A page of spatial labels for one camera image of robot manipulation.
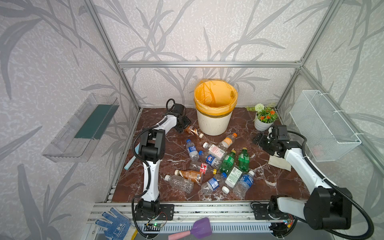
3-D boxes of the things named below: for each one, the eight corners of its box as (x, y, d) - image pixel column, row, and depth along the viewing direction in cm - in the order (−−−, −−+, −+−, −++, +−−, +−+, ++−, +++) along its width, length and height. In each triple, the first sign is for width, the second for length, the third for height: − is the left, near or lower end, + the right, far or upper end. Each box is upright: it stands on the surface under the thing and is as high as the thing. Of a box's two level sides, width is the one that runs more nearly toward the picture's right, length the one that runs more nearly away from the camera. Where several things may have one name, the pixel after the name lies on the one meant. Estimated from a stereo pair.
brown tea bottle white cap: (174, 177, 86) (173, 174, 82) (177, 169, 89) (176, 165, 85) (200, 184, 84) (200, 181, 80) (202, 175, 87) (202, 172, 83)
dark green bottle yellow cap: (239, 172, 89) (241, 170, 85) (236, 150, 99) (237, 146, 95) (250, 172, 89) (253, 170, 85) (246, 150, 99) (247, 146, 95)
